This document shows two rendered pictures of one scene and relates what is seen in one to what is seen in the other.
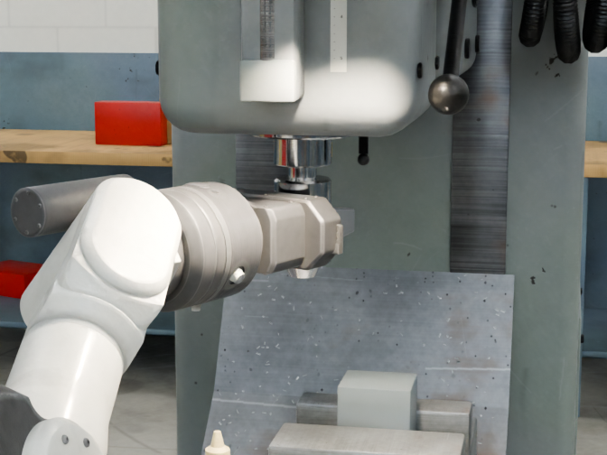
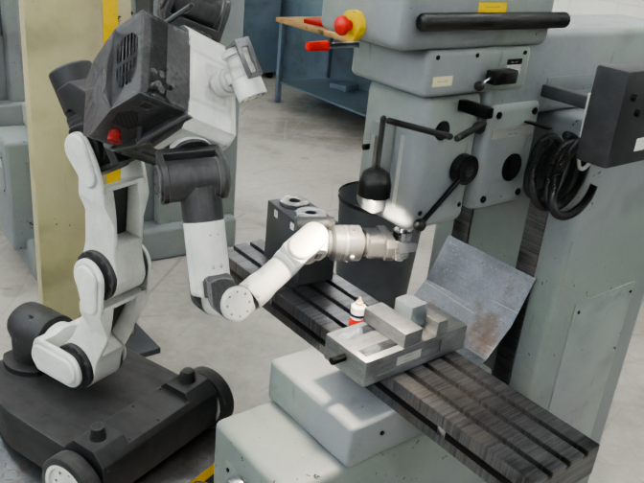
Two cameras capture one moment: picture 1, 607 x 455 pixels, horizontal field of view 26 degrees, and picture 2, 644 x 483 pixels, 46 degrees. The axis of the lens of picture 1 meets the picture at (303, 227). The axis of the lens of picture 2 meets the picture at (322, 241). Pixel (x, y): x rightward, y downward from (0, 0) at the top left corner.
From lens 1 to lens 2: 115 cm
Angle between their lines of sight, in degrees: 39
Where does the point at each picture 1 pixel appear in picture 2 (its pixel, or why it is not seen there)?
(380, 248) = (495, 249)
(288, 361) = (451, 278)
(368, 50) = (401, 203)
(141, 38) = not seen: outside the picture
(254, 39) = not seen: hidden behind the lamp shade
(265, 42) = not seen: hidden behind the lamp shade
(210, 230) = (341, 242)
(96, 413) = (268, 286)
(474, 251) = (524, 264)
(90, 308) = (283, 258)
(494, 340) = (517, 300)
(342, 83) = (394, 210)
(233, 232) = (351, 244)
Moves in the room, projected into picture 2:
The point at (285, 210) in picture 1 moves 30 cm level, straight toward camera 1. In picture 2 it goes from (377, 241) to (293, 278)
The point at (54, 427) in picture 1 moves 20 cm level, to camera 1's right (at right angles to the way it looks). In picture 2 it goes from (235, 288) to (304, 324)
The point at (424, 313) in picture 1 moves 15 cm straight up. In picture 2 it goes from (500, 280) to (511, 230)
